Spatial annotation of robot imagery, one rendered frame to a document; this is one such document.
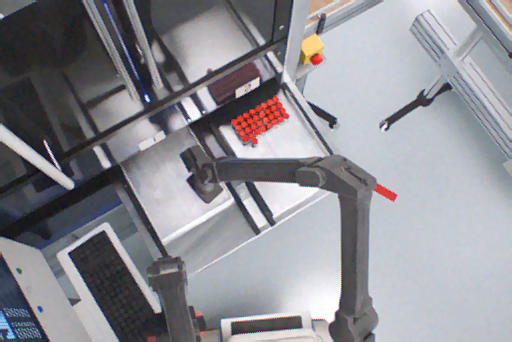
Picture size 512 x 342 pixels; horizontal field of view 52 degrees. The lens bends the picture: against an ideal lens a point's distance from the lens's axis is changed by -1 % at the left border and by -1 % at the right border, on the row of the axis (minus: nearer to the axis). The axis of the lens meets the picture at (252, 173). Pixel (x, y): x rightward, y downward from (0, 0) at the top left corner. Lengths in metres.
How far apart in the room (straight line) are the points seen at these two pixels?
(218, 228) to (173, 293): 0.60
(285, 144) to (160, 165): 0.42
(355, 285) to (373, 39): 1.98
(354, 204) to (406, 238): 1.57
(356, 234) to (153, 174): 0.81
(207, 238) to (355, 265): 0.62
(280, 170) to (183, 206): 0.55
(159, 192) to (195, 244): 0.21
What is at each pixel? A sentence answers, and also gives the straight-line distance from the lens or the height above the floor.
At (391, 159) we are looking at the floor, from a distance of 2.76.
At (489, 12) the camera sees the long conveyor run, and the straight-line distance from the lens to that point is 2.09.
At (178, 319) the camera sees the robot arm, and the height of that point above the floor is 1.47.
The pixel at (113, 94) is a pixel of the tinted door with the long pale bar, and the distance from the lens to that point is 1.31.
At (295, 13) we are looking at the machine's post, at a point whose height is 1.32.
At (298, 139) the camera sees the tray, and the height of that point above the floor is 0.88.
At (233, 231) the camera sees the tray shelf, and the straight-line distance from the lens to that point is 1.69.
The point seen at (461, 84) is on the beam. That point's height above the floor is 0.50.
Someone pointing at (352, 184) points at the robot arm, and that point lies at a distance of 1.11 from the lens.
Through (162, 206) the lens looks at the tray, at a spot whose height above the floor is 0.88.
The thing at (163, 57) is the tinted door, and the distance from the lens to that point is 1.28.
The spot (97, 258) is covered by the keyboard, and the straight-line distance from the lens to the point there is 1.80.
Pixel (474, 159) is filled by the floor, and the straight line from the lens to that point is 2.90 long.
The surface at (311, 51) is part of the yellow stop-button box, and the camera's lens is 1.73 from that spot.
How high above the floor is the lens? 2.54
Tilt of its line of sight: 75 degrees down
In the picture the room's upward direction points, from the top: 3 degrees clockwise
